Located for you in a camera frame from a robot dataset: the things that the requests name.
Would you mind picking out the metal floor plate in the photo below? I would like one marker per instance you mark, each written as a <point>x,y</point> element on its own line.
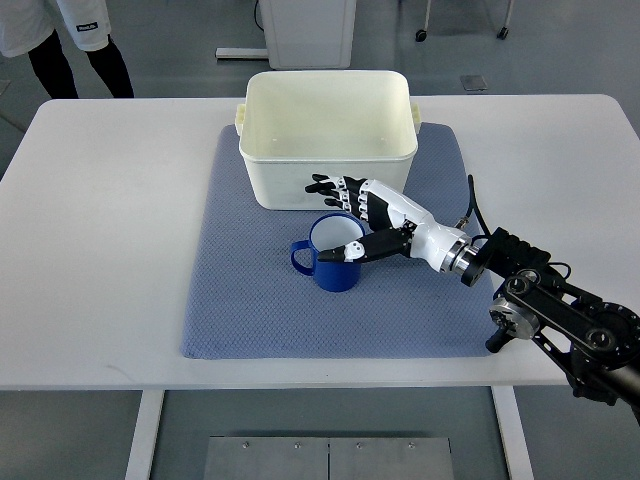
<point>328,458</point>

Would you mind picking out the white table leg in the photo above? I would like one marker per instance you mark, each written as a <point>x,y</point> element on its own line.
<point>144,439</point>
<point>512,434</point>

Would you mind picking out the blue grey textured mat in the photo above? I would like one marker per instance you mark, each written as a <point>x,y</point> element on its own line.
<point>247,301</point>

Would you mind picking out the grey floor outlet plate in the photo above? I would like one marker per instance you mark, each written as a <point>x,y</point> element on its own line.
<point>473,83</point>

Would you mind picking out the right white table leg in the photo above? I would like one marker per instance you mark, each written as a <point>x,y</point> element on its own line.
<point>512,434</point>

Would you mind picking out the person in white coat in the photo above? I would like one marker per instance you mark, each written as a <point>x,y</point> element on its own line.
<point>27,28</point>

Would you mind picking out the white plastic box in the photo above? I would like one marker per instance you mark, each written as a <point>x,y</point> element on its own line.
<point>295,124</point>

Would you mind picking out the left white table leg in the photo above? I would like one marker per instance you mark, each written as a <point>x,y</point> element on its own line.
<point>144,439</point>

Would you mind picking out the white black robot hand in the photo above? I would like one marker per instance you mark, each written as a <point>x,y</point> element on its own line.
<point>398,226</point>

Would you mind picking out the blue mug white inside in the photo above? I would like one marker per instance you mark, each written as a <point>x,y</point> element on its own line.
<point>326,233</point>

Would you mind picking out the white cabinet pedestal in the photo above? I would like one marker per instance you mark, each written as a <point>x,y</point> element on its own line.
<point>301,35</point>

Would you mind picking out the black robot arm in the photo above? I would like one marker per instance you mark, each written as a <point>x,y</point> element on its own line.
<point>595,343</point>

